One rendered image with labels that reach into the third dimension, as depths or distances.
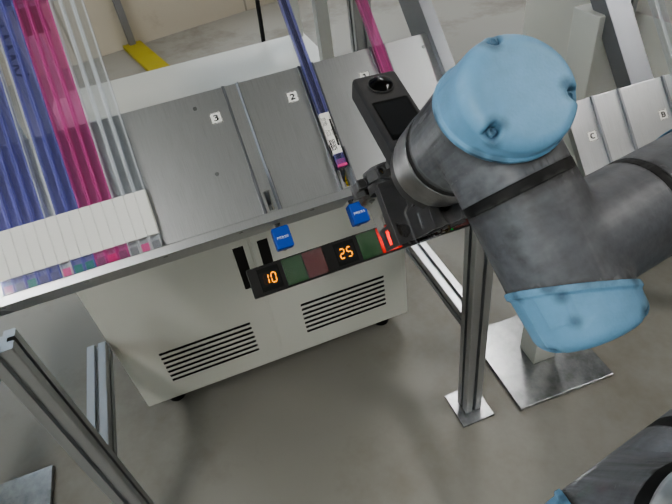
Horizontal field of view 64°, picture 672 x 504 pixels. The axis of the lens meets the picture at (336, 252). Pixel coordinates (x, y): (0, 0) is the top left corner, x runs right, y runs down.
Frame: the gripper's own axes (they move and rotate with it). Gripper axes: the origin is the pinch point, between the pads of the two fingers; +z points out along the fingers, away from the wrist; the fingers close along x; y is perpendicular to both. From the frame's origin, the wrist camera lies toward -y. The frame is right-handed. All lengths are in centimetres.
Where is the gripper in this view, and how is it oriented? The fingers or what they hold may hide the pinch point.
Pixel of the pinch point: (376, 196)
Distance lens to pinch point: 65.2
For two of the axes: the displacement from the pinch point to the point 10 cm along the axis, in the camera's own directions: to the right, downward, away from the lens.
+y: 3.4, 9.4, -0.8
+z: -1.4, 1.3, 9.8
